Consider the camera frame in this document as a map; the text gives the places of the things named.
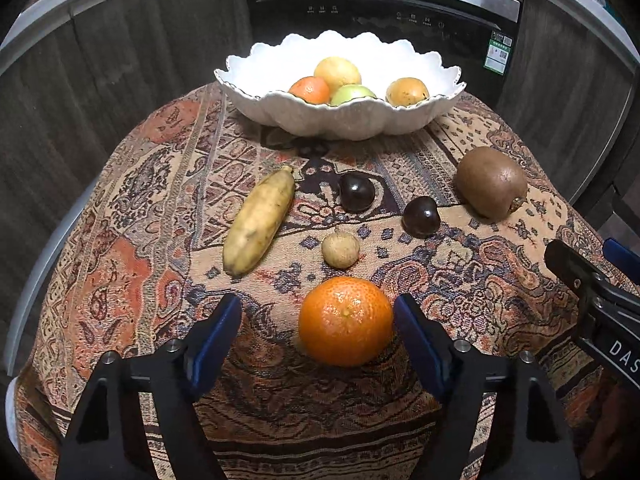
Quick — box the patterned paisley tablecloth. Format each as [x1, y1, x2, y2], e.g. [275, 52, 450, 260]
[10, 84, 639, 479]

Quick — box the yellow mango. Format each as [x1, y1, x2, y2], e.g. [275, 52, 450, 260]
[386, 77, 430, 107]

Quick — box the orange mandarin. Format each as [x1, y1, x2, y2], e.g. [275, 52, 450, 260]
[288, 76, 331, 105]
[298, 276, 394, 367]

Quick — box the green apple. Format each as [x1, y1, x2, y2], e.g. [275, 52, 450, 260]
[330, 84, 376, 106]

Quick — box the brown kiwi fruit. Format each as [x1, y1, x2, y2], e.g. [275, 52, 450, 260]
[454, 146, 528, 221]

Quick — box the small tan longan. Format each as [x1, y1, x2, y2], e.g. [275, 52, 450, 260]
[321, 229, 360, 270]

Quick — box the white scalloped fruit bowl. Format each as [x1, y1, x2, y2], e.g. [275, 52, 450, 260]
[215, 30, 466, 141]

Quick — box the yellow round pear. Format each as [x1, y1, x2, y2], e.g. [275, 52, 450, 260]
[314, 56, 361, 96]

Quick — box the small yellow banana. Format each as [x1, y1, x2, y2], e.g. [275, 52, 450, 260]
[222, 166, 295, 278]

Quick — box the green energy label sticker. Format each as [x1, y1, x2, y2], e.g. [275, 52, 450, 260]
[484, 32, 513, 76]

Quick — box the black built-in dishwasher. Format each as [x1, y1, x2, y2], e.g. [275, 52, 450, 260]
[247, 0, 520, 106]

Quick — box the dark cherry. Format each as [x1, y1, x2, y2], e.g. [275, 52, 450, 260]
[401, 196, 440, 238]
[338, 172, 375, 214]

